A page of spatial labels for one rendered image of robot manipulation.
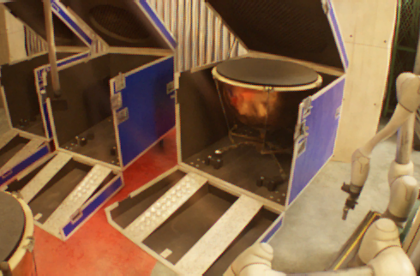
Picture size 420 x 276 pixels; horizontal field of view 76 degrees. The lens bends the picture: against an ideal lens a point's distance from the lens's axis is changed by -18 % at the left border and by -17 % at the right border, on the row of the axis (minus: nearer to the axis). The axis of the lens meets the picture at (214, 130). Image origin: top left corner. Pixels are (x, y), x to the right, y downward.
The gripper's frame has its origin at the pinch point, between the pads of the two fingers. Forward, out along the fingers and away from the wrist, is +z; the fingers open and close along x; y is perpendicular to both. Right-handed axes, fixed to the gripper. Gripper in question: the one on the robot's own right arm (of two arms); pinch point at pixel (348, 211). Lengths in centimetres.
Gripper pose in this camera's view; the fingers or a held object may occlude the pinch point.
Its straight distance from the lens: 206.8
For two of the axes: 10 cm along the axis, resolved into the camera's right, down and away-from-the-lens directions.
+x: 7.1, -3.0, 6.4
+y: 7.0, 3.1, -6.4
